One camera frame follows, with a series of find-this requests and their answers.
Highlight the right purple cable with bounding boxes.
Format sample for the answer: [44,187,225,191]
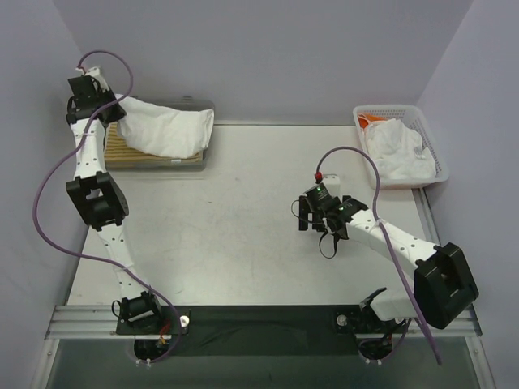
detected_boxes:
[314,146,444,365]

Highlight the white plastic basket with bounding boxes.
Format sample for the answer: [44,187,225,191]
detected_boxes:
[353,105,449,190]

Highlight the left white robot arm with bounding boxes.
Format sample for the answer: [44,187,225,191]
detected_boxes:
[66,68,164,331]

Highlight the purple cable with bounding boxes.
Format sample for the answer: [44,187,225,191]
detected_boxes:
[32,49,187,362]
[314,146,444,365]

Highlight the orange cloth in basket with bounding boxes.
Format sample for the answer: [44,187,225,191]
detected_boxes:
[357,113,379,131]

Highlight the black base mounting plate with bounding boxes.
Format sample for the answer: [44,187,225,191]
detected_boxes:
[115,303,409,337]

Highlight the clear grey plastic container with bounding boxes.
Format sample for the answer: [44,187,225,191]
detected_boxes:
[105,96,215,170]

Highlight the plain white towel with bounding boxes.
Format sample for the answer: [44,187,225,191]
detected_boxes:
[118,96,215,159]

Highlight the white towel in basket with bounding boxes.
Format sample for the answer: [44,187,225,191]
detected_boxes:
[363,118,436,181]

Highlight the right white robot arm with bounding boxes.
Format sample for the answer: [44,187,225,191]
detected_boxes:
[296,188,479,331]

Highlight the yellow white striped towel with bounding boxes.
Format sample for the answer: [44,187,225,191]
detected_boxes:
[105,123,205,169]

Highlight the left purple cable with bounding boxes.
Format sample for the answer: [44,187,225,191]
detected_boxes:
[32,49,187,362]

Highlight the aluminium frame rail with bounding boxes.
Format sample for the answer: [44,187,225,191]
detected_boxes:
[49,196,478,340]

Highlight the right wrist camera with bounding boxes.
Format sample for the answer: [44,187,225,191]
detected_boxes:
[304,173,341,213]

